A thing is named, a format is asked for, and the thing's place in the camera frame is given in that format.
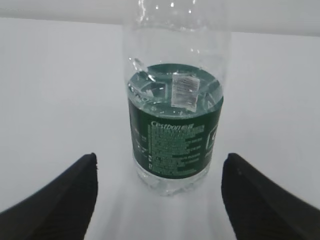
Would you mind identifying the clear plastic water bottle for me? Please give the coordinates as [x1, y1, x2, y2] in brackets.
[122, 0, 231, 196]

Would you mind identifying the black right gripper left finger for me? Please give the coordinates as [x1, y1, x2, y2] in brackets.
[0, 153, 98, 240]

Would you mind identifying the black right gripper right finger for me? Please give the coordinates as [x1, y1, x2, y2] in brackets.
[221, 153, 320, 240]

